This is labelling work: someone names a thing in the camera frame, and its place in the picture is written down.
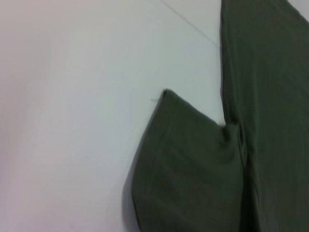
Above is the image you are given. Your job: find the dark green t-shirt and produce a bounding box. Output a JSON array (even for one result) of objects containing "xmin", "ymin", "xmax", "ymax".
[{"xmin": 123, "ymin": 0, "xmax": 309, "ymax": 232}]

